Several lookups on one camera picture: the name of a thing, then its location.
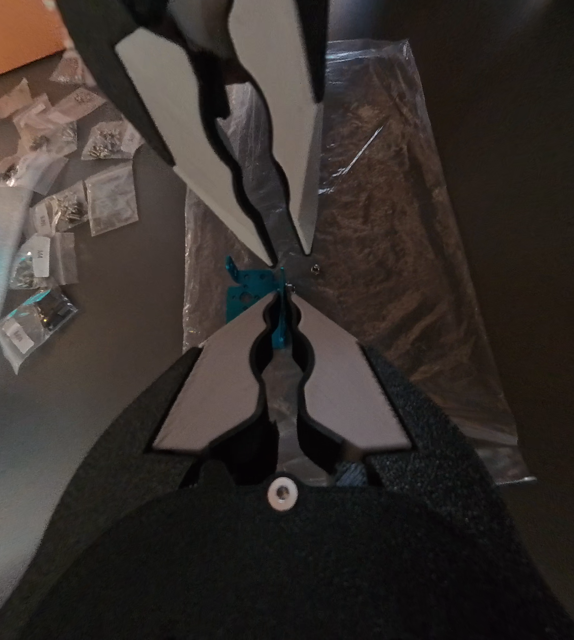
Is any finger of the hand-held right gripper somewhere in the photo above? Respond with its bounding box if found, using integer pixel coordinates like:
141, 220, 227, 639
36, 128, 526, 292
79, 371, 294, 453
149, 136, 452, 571
115, 27, 278, 267
227, 0, 325, 258

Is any blue perforated metal bracket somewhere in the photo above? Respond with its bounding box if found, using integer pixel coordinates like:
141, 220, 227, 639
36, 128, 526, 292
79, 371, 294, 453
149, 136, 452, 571
224, 255, 290, 351

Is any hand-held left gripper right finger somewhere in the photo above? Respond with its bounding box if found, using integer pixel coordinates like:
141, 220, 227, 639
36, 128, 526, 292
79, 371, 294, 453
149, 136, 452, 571
282, 292, 414, 456

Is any large clear plastic bag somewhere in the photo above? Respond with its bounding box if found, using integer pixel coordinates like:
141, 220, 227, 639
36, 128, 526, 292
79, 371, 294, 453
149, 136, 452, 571
182, 40, 538, 486

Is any orange cardboard box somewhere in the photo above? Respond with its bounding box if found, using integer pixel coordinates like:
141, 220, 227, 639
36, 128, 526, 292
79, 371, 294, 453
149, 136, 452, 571
0, 0, 70, 88

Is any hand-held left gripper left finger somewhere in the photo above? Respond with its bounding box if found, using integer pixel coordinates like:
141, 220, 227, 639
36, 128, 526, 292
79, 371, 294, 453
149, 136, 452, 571
151, 292, 280, 455

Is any pile of small screw bags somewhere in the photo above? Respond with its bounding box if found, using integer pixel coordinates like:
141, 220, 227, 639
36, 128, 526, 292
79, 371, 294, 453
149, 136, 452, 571
0, 50, 145, 373

